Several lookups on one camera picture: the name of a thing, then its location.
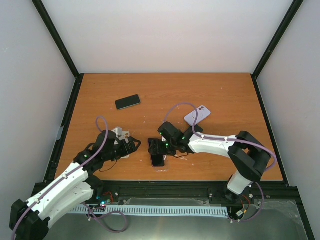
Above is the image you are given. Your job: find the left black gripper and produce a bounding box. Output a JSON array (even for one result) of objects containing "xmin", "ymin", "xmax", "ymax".
[{"xmin": 103, "ymin": 136, "xmax": 141, "ymax": 161}]

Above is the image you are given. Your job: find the black phone pink edge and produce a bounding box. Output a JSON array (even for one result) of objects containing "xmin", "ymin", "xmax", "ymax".
[{"xmin": 150, "ymin": 154, "xmax": 165, "ymax": 168}]

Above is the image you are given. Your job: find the clear magsafe phone case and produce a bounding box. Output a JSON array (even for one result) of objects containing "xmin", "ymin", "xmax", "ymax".
[{"xmin": 153, "ymin": 155, "xmax": 170, "ymax": 172}]

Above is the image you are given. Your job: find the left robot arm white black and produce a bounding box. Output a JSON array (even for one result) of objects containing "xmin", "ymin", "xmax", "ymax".
[{"xmin": 9, "ymin": 130, "xmax": 141, "ymax": 240}]

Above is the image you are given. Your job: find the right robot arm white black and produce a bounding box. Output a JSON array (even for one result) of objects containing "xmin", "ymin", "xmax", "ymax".
[{"xmin": 148, "ymin": 121, "xmax": 272, "ymax": 203}]

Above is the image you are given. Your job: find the black phone green edge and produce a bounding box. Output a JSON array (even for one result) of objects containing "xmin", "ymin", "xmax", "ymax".
[{"xmin": 115, "ymin": 94, "xmax": 141, "ymax": 110}]

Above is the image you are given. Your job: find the black phone near purple case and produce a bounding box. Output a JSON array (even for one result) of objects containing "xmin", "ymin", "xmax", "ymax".
[{"xmin": 183, "ymin": 125, "xmax": 203, "ymax": 137}]

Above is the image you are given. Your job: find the purple phone case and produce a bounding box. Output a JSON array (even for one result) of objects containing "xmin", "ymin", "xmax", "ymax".
[{"xmin": 184, "ymin": 105, "xmax": 211, "ymax": 126}]

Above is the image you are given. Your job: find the green led controller board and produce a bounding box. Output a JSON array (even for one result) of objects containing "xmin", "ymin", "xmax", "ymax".
[{"xmin": 96, "ymin": 191, "xmax": 114, "ymax": 207}]

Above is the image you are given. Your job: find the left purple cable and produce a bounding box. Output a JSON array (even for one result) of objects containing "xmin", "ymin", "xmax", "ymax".
[{"xmin": 11, "ymin": 115, "xmax": 110, "ymax": 240}]

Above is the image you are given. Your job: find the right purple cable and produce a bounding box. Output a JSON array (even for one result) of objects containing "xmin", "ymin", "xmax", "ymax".
[{"xmin": 162, "ymin": 102, "xmax": 278, "ymax": 171}]

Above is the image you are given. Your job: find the light blue cable duct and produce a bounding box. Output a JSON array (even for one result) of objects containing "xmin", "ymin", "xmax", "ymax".
[{"xmin": 69, "ymin": 204, "xmax": 229, "ymax": 217}]

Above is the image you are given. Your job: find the purple floor cable loop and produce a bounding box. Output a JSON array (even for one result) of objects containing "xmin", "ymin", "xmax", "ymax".
[{"xmin": 82, "ymin": 202, "xmax": 130, "ymax": 233}]

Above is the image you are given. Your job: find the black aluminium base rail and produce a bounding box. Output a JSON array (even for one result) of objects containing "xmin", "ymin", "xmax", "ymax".
[{"xmin": 34, "ymin": 179, "xmax": 300, "ymax": 207}]

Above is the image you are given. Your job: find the left black frame post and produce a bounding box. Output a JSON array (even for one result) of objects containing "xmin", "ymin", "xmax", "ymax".
[{"xmin": 32, "ymin": 0, "xmax": 82, "ymax": 79}]

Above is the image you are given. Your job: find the black frame post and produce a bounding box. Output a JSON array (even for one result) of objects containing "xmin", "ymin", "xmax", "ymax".
[
  {"xmin": 251, "ymin": 0, "xmax": 304, "ymax": 81},
  {"xmin": 32, "ymin": 0, "xmax": 82, "ymax": 79}
]

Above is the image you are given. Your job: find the right black frame post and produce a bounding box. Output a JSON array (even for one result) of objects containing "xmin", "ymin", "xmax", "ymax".
[{"xmin": 251, "ymin": 0, "xmax": 304, "ymax": 81}]

